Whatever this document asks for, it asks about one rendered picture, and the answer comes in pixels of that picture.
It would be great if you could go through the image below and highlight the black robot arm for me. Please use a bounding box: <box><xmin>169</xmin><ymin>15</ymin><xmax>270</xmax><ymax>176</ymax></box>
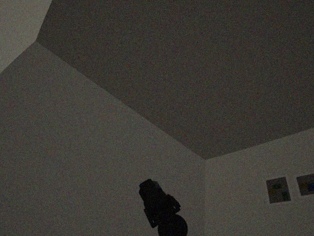
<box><xmin>139</xmin><ymin>179</ymin><xmax>188</xmax><ymax>236</ymax></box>

